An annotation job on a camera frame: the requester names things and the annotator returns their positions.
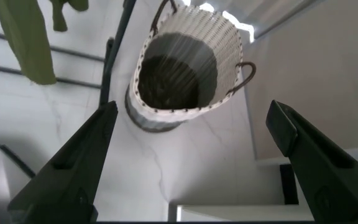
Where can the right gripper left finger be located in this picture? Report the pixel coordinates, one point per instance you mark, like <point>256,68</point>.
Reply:
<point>67,174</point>

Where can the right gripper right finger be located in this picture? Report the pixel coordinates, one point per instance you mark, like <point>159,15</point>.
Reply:
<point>331,174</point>

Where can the green printed shirt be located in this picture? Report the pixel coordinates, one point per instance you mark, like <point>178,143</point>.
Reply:
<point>26,46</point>

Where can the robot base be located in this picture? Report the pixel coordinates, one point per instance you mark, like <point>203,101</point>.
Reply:
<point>244,214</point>

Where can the black clothes rack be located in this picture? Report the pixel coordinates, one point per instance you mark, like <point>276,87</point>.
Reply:
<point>117,37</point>

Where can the white laundry basket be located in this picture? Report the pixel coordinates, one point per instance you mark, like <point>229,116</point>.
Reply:
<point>204,34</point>

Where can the white curtain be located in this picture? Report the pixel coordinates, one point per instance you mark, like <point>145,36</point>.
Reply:
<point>259,12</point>

